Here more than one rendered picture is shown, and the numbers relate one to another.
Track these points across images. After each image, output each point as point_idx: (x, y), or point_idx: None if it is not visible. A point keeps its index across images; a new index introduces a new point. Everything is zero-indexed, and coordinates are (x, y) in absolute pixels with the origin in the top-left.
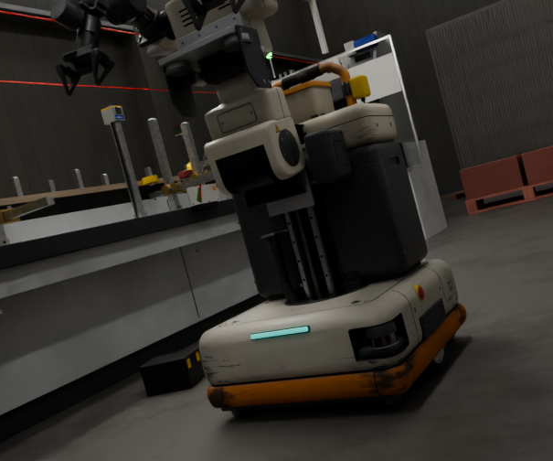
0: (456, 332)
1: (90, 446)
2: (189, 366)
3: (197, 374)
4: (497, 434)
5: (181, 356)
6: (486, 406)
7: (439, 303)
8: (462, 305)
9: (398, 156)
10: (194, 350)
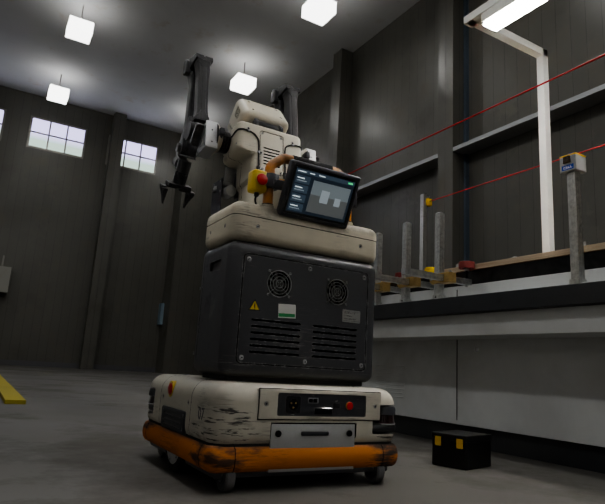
0: (239, 499)
1: None
2: (436, 443)
3: (450, 459)
4: (64, 449)
5: (445, 432)
6: (88, 456)
7: (179, 412)
8: (207, 448)
9: (221, 259)
10: (455, 435)
